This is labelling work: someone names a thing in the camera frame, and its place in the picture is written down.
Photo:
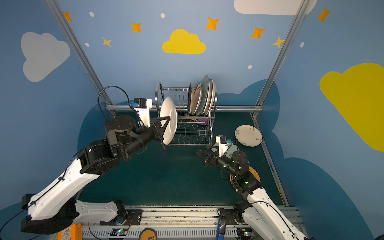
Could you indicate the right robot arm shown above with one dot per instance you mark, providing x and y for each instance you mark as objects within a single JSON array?
[{"x": 258, "y": 210}]

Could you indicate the white cloud motif plate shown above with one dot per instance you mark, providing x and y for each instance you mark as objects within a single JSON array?
[{"x": 210, "y": 95}]

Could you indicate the white red-berry plate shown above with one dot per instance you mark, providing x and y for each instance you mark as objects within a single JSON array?
[{"x": 248, "y": 135}]

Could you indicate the round black orange logo disc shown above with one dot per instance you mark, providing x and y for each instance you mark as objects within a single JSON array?
[{"x": 148, "y": 234}]

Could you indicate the orange woven plate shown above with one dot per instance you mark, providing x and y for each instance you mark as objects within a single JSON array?
[{"x": 253, "y": 172}]

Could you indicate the pink purple silicone spatula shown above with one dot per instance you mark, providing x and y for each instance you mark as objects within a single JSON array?
[{"x": 203, "y": 122}]

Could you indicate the dark blue speckled plate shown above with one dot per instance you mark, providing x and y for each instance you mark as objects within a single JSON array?
[{"x": 189, "y": 101}]

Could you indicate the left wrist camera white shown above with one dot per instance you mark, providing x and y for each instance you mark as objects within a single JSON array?
[{"x": 142, "y": 108}]

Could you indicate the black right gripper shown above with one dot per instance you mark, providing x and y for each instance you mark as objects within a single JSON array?
[{"x": 213, "y": 159}]

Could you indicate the orange sunburst plate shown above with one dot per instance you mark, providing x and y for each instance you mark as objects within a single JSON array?
[
  {"x": 214, "y": 98},
  {"x": 196, "y": 99}
]

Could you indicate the stainless steel dish rack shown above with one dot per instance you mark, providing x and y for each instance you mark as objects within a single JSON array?
[{"x": 188, "y": 132}]

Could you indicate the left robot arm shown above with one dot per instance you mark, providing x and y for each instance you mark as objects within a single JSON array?
[{"x": 54, "y": 209}]

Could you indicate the blue handled tool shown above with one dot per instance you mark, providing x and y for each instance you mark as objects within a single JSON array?
[{"x": 221, "y": 230}]

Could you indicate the plain pale green plate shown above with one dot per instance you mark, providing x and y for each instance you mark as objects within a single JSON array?
[{"x": 204, "y": 92}]

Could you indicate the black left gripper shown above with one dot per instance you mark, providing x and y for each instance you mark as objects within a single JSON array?
[{"x": 153, "y": 130}]

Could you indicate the orange green box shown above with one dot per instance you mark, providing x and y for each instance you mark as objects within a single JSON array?
[{"x": 74, "y": 232}]

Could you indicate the light green flower plate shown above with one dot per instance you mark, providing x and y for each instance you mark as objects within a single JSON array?
[{"x": 233, "y": 148}]

